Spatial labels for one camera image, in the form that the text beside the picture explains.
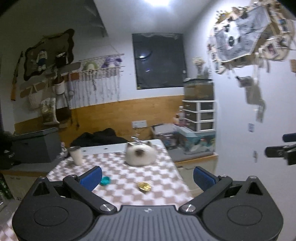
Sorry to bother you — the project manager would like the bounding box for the checkered tablecloth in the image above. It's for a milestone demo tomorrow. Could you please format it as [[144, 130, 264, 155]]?
[[0, 139, 194, 241]]

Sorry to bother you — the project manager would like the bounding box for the white plush cat toy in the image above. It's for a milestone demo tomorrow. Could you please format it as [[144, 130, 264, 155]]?
[[125, 140, 156, 167]]

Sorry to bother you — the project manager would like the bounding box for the toy rifle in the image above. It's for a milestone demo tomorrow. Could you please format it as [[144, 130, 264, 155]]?
[[11, 51, 23, 101]]

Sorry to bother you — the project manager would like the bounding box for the white black tote bag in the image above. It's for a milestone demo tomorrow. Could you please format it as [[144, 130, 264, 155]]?
[[52, 74, 66, 95]]

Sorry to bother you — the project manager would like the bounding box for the dark wall rug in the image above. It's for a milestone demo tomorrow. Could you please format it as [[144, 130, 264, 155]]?
[[23, 29, 75, 81]]

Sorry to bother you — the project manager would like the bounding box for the pink drink bottle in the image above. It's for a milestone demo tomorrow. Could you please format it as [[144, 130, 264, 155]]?
[[177, 106, 185, 127]]

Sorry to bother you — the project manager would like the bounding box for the purple plush toy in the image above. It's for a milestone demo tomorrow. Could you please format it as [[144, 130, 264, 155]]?
[[101, 57, 122, 69]]

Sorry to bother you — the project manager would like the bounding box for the grey leaf print poster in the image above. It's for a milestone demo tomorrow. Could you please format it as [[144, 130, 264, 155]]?
[[85, 0, 108, 37]]

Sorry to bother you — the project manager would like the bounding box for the white cup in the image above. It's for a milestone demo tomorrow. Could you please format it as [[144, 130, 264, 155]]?
[[69, 146, 83, 166]]

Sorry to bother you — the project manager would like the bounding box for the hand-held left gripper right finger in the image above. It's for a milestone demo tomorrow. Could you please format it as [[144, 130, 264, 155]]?
[[179, 166, 266, 215]]

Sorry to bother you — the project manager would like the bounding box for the dark tote bag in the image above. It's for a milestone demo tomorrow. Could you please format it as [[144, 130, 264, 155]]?
[[56, 94, 72, 123]]

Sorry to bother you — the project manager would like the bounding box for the photo collage wall hanging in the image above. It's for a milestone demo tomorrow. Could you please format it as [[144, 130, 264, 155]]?
[[207, 0, 296, 75]]

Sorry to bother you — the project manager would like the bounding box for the white net tote bag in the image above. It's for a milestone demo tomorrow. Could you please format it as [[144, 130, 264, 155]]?
[[28, 85, 43, 109]]

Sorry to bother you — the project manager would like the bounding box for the grey counter mat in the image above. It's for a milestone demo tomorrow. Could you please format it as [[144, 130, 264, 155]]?
[[170, 148, 219, 163]]

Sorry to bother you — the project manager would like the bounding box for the clear storage box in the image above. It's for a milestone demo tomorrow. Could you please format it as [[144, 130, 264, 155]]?
[[151, 124, 178, 149]]

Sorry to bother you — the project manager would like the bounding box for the green white plush toy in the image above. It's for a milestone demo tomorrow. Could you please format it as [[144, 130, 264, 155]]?
[[83, 61, 99, 71]]

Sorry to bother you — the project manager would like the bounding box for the glass fish tank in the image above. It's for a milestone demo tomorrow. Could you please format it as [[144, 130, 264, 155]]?
[[184, 79, 214, 101]]

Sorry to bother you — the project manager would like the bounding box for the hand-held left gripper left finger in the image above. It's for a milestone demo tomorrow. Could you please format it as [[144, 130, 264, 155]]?
[[30, 166, 116, 215]]

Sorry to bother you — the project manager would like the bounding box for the vase with dried flowers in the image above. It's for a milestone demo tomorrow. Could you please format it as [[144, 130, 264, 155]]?
[[192, 56, 210, 79]]

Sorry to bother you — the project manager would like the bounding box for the dark window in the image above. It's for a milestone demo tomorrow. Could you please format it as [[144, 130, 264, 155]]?
[[132, 33, 187, 90]]

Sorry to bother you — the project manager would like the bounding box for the cream floor cabinet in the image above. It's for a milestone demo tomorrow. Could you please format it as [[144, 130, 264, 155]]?
[[173, 155, 219, 197]]

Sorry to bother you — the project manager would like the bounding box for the small black bag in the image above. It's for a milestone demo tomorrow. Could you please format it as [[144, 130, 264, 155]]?
[[55, 52, 69, 68]]

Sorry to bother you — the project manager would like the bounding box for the grey storage box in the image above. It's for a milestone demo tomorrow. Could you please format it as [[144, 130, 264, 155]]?
[[10, 127, 62, 164]]

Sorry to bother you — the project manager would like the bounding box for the gold foil wrapper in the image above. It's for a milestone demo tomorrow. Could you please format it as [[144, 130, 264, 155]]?
[[136, 181, 152, 193]]

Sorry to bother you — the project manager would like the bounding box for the patterned tote bag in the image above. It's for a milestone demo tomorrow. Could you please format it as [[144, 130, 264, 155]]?
[[40, 97, 60, 126]]

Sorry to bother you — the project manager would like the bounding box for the white macrame wall hanging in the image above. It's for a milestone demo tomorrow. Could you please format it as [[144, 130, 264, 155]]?
[[79, 53, 125, 102]]

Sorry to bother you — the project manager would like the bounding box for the white drawer unit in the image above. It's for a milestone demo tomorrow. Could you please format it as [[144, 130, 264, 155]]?
[[182, 100, 216, 132]]

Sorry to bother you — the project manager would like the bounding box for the teal storage box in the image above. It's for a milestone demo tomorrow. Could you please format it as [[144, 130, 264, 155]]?
[[177, 127, 216, 154]]

